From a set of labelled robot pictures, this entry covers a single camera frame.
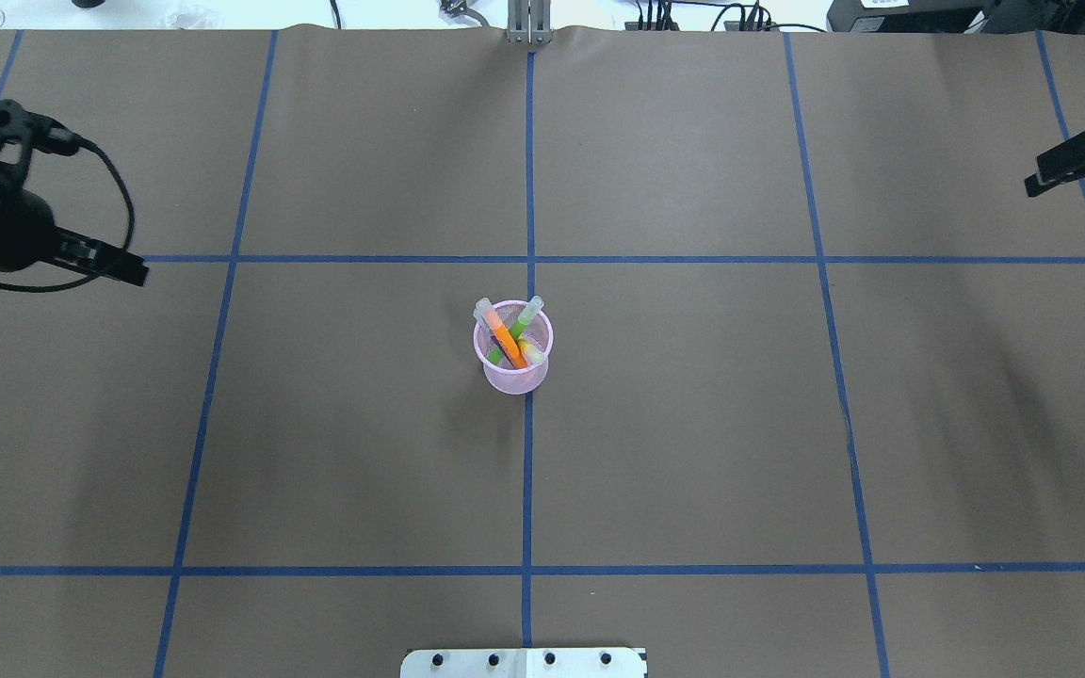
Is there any yellow highlighter pen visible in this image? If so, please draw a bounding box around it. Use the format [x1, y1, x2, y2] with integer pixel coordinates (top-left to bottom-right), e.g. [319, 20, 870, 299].
[516, 337, 547, 366]

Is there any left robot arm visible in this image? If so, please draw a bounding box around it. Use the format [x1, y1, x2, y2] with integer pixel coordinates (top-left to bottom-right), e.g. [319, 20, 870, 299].
[0, 187, 148, 286]

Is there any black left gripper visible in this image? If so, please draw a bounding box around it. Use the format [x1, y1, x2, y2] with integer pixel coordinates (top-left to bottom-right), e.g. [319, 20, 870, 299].
[0, 190, 150, 287]

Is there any aluminium frame post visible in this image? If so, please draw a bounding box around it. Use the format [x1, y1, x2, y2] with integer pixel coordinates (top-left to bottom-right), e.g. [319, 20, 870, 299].
[507, 0, 554, 46]

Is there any orange highlighter pen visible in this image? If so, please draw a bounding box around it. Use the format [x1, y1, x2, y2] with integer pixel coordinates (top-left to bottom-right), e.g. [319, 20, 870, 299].
[475, 299, 528, 369]

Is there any purple highlighter pen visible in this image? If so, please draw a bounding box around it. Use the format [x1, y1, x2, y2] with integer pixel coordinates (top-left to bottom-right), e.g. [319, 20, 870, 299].
[474, 309, 516, 370]

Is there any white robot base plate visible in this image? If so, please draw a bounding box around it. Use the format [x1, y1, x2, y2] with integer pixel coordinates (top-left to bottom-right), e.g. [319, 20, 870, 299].
[399, 647, 649, 677]

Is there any green highlighter pen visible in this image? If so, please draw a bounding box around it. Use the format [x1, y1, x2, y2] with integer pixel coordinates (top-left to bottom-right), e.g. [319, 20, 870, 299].
[487, 296, 545, 366]

